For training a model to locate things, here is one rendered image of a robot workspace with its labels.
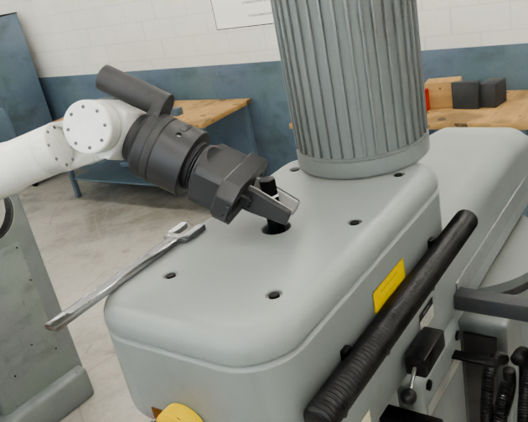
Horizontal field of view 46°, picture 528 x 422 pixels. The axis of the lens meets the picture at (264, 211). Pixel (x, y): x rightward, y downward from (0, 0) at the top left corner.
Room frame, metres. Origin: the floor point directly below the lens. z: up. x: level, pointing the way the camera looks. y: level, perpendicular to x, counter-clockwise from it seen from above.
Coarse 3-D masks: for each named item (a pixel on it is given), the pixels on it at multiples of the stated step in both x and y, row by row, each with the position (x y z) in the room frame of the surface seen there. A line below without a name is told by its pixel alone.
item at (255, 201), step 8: (248, 192) 0.70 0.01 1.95; (256, 192) 0.70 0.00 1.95; (248, 200) 0.70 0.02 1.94; (256, 200) 0.70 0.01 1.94; (264, 200) 0.70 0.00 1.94; (272, 200) 0.70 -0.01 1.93; (248, 208) 0.71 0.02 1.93; (256, 208) 0.70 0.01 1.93; (264, 208) 0.70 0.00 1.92; (272, 208) 0.69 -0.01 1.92; (280, 208) 0.69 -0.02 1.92; (288, 208) 0.69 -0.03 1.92; (264, 216) 0.70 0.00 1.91; (272, 216) 0.69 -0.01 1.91; (280, 216) 0.69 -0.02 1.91; (288, 216) 0.69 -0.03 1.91
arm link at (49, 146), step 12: (36, 132) 0.81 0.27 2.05; (48, 132) 0.80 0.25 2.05; (60, 132) 0.83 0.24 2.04; (36, 144) 0.79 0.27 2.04; (48, 144) 0.79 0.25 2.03; (60, 144) 0.82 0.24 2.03; (36, 156) 0.79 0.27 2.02; (48, 156) 0.78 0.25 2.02; (60, 156) 0.80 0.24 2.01; (72, 156) 0.83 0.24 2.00; (84, 156) 0.83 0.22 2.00; (96, 156) 0.83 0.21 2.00; (48, 168) 0.79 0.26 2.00; (60, 168) 0.79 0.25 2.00; (72, 168) 0.81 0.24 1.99
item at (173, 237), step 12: (180, 228) 0.76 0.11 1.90; (204, 228) 0.75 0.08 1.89; (168, 240) 0.73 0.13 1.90; (180, 240) 0.73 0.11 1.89; (156, 252) 0.70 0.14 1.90; (132, 264) 0.68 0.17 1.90; (144, 264) 0.68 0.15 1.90; (120, 276) 0.65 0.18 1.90; (132, 276) 0.66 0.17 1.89; (96, 288) 0.64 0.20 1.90; (108, 288) 0.63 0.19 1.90; (84, 300) 0.61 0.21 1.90; (96, 300) 0.61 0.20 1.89; (60, 312) 0.60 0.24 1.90; (72, 312) 0.59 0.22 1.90; (48, 324) 0.58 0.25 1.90; (60, 324) 0.57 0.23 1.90
